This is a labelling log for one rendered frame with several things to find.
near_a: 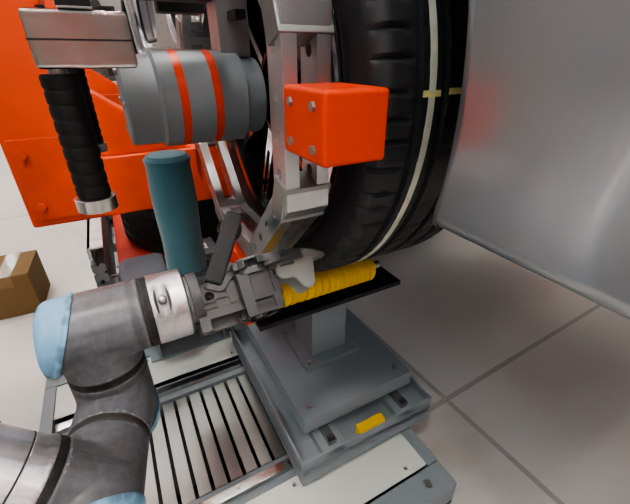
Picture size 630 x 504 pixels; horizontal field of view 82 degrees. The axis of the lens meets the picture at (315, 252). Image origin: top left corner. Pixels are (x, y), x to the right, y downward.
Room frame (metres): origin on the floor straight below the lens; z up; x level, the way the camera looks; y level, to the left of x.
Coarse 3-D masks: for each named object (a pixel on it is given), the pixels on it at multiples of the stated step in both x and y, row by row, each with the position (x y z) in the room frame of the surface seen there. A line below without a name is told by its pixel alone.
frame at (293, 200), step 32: (288, 0) 0.43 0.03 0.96; (320, 0) 0.45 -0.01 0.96; (192, 32) 0.87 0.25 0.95; (288, 32) 0.43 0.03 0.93; (320, 32) 0.44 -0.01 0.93; (288, 64) 0.43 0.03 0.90; (320, 64) 0.45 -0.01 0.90; (224, 160) 0.84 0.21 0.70; (288, 160) 0.43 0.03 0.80; (288, 192) 0.42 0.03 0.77; (320, 192) 0.45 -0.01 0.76; (256, 224) 0.66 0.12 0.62; (288, 224) 0.46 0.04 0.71
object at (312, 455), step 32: (256, 352) 0.80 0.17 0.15; (256, 384) 0.69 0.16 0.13; (416, 384) 0.66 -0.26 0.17; (288, 416) 0.58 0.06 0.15; (352, 416) 0.58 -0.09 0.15; (384, 416) 0.58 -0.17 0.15; (416, 416) 0.60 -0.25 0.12; (288, 448) 0.51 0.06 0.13; (320, 448) 0.49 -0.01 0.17; (352, 448) 0.51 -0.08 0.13
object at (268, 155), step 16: (256, 0) 0.88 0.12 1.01; (256, 16) 0.90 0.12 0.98; (256, 32) 0.80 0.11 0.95; (336, 32) 0.49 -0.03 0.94; (256, 48) 0.78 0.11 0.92; (336, 48) 0.49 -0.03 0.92; (336, 64) 0.49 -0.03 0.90; (336, 80) 0.49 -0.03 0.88; (240, 144) 0.88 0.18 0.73; (256, 144) 0.90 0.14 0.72; (240, 160) 0.87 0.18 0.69; (256, 160) 0.87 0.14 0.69; (272, 160) 0.75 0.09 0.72; (256, 176) 0.84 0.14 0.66; (272, 176) 0.76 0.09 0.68; (256, 192) 0.79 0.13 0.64; (272, 192) 0.78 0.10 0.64
